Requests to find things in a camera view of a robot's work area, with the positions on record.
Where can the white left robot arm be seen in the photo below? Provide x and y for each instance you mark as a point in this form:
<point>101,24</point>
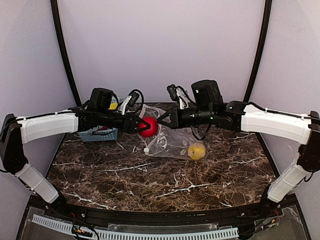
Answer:
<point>19,131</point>

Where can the black left frame post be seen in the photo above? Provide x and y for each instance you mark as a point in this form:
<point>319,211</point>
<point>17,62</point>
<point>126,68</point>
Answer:
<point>63,51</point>

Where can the black frame post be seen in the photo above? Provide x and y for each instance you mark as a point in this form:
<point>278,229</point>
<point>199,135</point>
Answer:
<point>63,51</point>
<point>259,49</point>

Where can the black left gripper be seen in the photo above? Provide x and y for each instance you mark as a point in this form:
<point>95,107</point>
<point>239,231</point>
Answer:
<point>129,124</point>

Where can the red fruit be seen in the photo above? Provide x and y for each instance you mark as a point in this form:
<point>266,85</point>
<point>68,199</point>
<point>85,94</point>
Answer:
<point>149,127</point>

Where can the white slotted cable duct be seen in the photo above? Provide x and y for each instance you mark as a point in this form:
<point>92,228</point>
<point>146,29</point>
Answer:
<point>138,232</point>

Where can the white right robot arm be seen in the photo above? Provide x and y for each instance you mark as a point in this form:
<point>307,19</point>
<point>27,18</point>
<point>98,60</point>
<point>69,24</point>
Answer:
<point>210,109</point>

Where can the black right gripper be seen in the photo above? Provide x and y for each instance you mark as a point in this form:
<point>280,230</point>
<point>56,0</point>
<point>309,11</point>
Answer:
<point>175,118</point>

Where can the clear zip top bag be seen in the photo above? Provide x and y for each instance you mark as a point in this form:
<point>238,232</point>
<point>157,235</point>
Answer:
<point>171,143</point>

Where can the black front table rail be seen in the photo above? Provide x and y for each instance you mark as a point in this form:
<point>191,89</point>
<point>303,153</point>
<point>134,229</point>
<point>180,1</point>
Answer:
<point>244,216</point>

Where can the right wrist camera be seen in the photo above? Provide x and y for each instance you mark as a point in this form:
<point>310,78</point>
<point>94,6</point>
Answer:
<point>179,95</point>

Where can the yellow oblong fruit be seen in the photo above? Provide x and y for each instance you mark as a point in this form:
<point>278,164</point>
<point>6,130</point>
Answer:
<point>114,104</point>

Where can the black right frame post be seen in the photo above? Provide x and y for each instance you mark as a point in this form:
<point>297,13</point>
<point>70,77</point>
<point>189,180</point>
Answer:
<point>259,49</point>

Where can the yellow round fruit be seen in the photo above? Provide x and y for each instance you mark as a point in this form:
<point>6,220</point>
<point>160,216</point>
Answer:
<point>196,151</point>

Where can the blue plastic basket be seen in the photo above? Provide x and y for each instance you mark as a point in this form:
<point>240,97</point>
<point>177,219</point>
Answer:
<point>100,133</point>

